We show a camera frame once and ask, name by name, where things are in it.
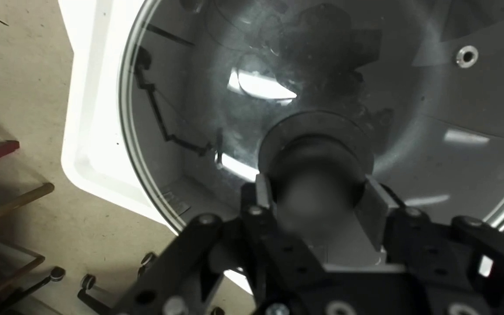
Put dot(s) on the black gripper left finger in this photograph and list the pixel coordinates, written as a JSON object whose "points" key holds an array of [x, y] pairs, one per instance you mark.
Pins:
{"points": [[279, 266]]}

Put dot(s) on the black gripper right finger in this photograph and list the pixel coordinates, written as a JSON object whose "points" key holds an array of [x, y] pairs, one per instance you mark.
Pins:
{"points": [[436, 282]]}

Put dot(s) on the glass lid with black knob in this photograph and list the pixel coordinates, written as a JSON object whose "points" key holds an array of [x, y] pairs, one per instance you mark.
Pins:
{"points": [[345, 93]]}

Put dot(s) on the dark metal cooking pot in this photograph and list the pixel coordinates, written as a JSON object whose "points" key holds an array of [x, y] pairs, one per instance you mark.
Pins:
{"points": [[158, 110]]}

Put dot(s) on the white plastic tray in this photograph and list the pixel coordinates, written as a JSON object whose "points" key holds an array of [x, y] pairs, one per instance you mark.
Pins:
{"points": [[97, 145]]}

